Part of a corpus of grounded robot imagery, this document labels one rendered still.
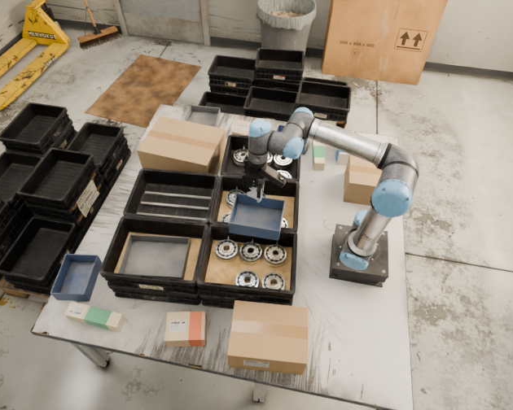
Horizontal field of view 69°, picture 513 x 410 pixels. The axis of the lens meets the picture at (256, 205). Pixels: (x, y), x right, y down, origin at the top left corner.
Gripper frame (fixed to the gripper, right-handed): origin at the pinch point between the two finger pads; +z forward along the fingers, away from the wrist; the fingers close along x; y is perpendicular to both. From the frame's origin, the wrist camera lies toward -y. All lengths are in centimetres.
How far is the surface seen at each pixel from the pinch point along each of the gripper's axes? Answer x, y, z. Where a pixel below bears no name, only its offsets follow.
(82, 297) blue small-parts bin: 38, 70, 43
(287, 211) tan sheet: -22.6, -10.2, 26.1
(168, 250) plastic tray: 13, 39, 30
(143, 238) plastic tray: 11, 51, 28
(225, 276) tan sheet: 18.9, 9.6, 31.7
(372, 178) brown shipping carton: -51, -50, 19
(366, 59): -292, -52, 54
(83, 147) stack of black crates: -85, 148, 63
